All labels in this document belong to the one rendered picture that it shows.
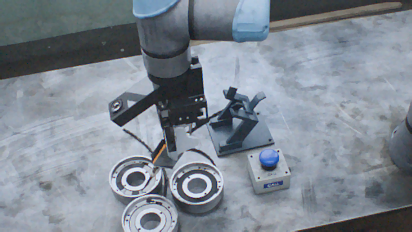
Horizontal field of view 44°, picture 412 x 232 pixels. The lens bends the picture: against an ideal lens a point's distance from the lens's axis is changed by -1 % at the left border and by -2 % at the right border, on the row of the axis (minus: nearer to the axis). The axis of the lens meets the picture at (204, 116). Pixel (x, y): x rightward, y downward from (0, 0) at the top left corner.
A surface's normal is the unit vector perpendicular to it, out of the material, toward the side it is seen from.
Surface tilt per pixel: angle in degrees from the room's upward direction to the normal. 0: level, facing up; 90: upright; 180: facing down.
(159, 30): 90
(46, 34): 90
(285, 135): 0
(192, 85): 90
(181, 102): 0
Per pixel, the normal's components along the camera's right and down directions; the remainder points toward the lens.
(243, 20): -0.10, 0.37
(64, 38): 0.19, 0.69
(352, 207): -0.06, -0.69
